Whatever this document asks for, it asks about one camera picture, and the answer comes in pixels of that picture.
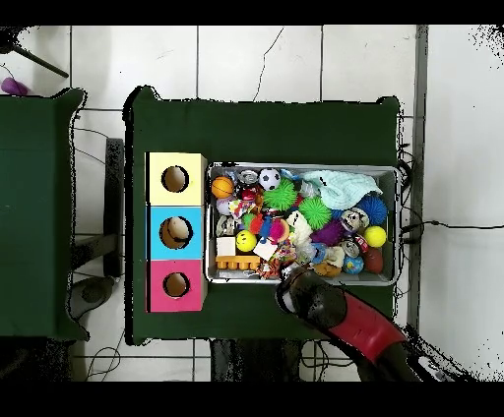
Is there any black cable on floor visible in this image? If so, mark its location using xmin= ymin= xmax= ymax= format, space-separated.
xmin=401 ymin=219 xmax=504 ymax=234

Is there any black flat panel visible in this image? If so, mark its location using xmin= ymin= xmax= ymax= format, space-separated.
xmin=103 ymin=137 xmax=125 ymax=278

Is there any black rod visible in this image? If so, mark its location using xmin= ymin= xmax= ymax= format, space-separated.
xmin=11 ymin=42 xmax=70 ymax=79

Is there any green spiky ball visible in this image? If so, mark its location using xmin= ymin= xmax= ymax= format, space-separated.
xmin=297 ymin=195 xmax=334 ymax=231
xmin=262 ymin=177 xmax=299 ymax=211

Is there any plain yellow ball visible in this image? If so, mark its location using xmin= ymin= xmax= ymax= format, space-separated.
xmin=362 ymin=224 xmax=388 ymax=249

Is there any purple object on floor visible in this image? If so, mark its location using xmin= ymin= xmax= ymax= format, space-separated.
xmin=0 ymin=77 xmax=30 ymax=96

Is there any wooden box with three holes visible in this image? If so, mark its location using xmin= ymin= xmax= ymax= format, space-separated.
xmin=145 ymin=151 xmax=209 ymax=314

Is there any gray round base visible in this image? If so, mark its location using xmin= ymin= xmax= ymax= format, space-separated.
xmin=70 ymin=274 xmax=116 ymax=320

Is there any orange basketball toy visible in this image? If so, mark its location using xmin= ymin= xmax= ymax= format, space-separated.
xmin=211 ymin=175 xmax=236 ymax=200

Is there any blue spiky ball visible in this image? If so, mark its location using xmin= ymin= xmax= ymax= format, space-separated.
xmin=355 ymin=193 xmax=390 ymax=226

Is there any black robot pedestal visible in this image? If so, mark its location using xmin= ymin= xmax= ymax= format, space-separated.
xmin=210 ymin=337 xmax=304 ymax=382

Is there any silver soda can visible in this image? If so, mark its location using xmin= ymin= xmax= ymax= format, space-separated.
xmin=236 ymin=168 xmax=260 ymax=187

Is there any silver mesh bin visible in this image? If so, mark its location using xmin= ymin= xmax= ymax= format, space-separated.
xmin=204 ymin=161 xmax=400 ymax=287

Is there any orange tiger plush toy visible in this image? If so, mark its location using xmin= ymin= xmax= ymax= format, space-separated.
xmin=257 ymin=261 xmax=283 ymax=280

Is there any black and white soccer ball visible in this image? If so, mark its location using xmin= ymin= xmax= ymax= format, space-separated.
xmin=258 ymin=167 xmax=283 ymax=192

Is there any mint green cloth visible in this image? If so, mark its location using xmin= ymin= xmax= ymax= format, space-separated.
xmin=300 ymin=169 xmax=384 ymax=211

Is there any yellow smiley face ball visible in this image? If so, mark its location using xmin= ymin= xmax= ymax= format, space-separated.
xmin=234 ymin=229 xmax=259 ymax=254

